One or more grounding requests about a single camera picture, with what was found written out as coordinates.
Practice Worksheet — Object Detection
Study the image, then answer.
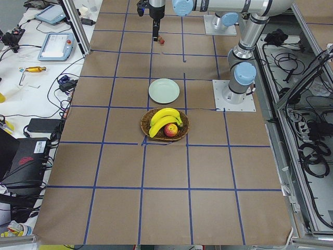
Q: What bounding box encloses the far teach pendant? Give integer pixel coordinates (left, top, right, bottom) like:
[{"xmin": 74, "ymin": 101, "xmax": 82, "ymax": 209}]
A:
[{"xmin": 35, "ymin": 5, "xmax": 66, "ymax": 25}]

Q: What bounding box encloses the black computer case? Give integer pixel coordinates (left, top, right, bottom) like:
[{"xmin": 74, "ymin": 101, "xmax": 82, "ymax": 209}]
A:
[{"xmin": 1, "ymin": 136, "xmax": 50, "ymax": 208}]

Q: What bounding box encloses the pale green plate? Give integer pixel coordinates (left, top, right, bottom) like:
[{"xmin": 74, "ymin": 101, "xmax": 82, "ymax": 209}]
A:
[{"xmin": 148, "ymin": 78, "xmax": 180, "ymax": 104}]

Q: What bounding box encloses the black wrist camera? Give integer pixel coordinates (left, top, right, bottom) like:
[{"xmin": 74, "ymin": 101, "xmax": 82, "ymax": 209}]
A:
[{"xmin": 137, "ymin": 0, "xmax": 149, "ymax": 17}]

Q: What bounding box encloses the near teach pendant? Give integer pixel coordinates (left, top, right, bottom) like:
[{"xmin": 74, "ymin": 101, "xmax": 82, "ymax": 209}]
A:
[{"xmin": 37, "ymin": 33, "xmax": 75, "ymax": 61}]

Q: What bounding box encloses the yellow banana bunch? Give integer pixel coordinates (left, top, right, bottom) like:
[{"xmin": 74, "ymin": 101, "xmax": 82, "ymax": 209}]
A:
[{"xmin": 149, "ymin": 108, "xmax": 183, "ymax": 138}]

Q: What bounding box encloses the aluminium frame post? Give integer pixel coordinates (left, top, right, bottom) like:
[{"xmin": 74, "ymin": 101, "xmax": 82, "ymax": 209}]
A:
[{"xmin": 58, "ymin": 0, "xmax": 91, "ymax": 56}]

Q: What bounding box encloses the black power brick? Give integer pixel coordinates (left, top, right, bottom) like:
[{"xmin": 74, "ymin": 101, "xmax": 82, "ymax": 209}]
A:
[{"xmin": 27, "ymin": 118, "xmax": 60, "ymax": 133}]

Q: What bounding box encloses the white paper cup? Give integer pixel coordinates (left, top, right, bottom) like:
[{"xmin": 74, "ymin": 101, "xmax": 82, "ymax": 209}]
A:
[{"xmin": 79, "ymin": 6, "xmax": 90, "ymax": 18}]

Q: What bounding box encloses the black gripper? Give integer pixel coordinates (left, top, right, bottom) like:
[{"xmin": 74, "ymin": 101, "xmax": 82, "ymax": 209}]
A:
[{"xmin": 149, "ymin": 0, "xmax": 165, "ymax": 42}]

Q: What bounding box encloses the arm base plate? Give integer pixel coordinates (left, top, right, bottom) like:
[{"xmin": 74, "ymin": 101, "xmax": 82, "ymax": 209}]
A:
[
  {"xmin": 203, "ymin": 15, "xmax": 237, "ymax": 36},
  {"xmin": 212, "ymin": 80, "xmax": 256, "ymax": 112}
]

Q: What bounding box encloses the red yellow apple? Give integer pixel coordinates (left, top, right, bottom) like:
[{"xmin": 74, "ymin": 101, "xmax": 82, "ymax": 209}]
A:
[{"xmin": 163, "ymin": 123, "xmax": 178, "ymax": 138}]

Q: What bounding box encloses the gold metal tool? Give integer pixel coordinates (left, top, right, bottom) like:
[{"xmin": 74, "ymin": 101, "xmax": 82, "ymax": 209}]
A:
[{"xmin": 24, "ymin": 66, "xmax": 46, "ymax": 73}]

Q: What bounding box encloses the teach pendant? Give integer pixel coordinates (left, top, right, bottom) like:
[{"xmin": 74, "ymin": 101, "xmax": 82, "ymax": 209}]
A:
[
  {"xmin": 37, "ymin": 33, "xmax": 75, "ymax": 61},
  {"xmin": 35, "ymin": 5, "xmax": 66, "ymax": 25}
]

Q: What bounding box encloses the woven wicker basket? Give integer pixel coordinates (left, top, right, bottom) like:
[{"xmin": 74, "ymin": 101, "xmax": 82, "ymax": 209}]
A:
[{"xmin": 140, "ymin": 108, "xmax": 189, "ymax": 142}]

